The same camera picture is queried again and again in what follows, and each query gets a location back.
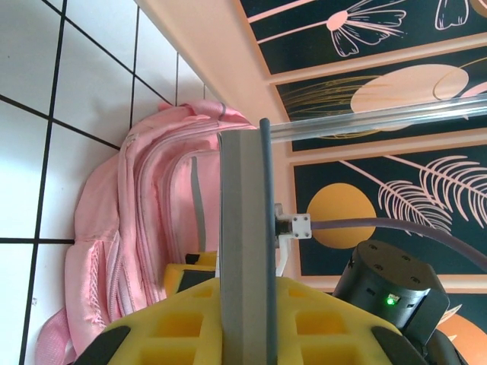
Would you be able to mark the pink backpack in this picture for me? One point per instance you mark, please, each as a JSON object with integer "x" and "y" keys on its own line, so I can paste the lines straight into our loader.
{"x": 152, "y": 209}

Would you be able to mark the aluminium corner post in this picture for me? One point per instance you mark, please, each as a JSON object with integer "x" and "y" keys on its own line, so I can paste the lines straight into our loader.
{"x": 380, "y": 114}

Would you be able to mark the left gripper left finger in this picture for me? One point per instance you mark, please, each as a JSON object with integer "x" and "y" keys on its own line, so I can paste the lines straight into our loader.
{"x": 179, "y": 327}

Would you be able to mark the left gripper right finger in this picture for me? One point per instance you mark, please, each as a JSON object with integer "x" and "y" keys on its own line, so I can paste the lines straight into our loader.
{"x": 323, "y": 331}

